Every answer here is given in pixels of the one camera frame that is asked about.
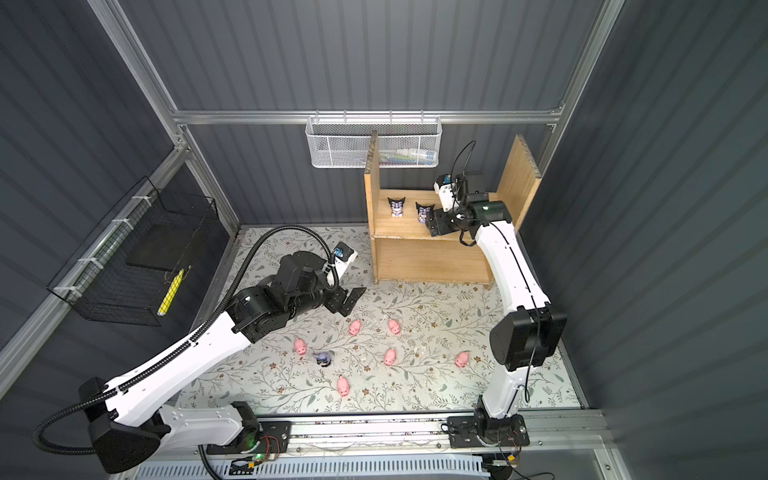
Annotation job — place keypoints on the items in mesh basket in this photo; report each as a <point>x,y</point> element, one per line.
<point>409,158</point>

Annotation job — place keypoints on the yellow marker pen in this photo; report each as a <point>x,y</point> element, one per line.
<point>170,294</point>

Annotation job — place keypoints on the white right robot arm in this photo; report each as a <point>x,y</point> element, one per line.
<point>531,327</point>

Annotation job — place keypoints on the black wire basket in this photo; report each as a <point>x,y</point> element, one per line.
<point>125,273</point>

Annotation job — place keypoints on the purple black cat figurine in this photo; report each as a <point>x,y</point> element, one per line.
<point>396,206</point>
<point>423,212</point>
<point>323,359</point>

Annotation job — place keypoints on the pink pig toy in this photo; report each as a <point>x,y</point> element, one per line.
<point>354,327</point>
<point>394,326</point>
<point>462,359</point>
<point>343,386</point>
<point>300,347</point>
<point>390,357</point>

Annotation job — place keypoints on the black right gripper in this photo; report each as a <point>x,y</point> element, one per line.
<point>436,222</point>

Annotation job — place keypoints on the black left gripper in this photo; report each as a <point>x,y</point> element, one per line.
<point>336,304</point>

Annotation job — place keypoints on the wooden shelf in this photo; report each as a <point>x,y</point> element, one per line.
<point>413,239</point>

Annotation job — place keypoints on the white vented cover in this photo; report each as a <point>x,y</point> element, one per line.
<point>440,466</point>

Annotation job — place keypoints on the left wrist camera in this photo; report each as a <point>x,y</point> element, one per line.
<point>344,257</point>

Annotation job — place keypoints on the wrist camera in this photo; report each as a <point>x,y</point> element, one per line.
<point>344,257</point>
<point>445,188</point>

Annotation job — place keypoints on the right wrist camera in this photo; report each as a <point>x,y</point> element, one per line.
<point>445,188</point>

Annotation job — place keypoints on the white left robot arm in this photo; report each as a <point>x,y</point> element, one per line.
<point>139,421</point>

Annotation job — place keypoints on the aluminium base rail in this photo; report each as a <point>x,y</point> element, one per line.
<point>441,432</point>

